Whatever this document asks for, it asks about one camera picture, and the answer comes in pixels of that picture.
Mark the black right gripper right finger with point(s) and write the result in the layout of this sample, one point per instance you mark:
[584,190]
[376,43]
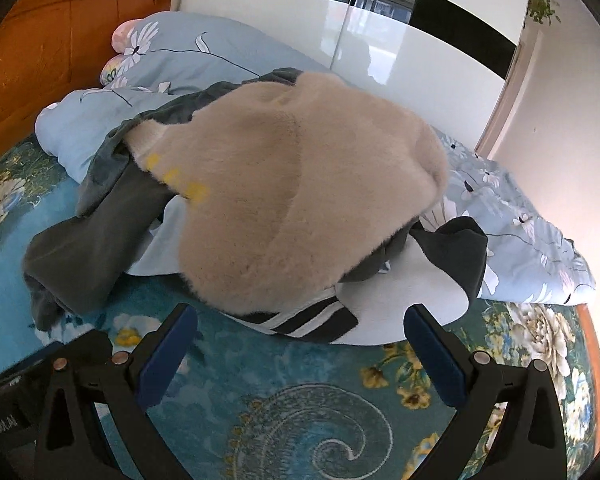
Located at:
[530,443]

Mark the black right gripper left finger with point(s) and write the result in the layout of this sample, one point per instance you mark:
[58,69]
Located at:
[131,382]

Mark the beige fuzzy knit sweater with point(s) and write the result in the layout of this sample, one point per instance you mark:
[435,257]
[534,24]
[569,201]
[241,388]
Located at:
[367,167]

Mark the teal floral bed sheet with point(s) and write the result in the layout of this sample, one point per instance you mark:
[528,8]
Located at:
[244,405]

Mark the dark grey garment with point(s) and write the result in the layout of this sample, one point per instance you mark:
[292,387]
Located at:
[95,239]

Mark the white black striped garment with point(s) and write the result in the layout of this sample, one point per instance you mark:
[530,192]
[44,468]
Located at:
[442,270]

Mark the light blue floral duvet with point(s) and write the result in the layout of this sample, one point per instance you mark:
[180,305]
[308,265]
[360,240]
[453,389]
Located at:
[174,53]

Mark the pink floral pillow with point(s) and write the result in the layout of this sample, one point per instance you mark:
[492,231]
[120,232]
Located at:
[120,42]

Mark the orange wooden headboard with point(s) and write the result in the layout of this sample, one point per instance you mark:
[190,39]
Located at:
[49,48]

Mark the white black glossy wardrobe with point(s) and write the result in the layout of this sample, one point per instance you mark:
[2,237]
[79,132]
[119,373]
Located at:
[445,59]

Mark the green hanging plant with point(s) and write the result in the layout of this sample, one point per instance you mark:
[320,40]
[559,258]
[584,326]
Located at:
[543,11]

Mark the orange wooden bed frame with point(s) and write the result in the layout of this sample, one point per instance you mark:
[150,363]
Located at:
[593,347]

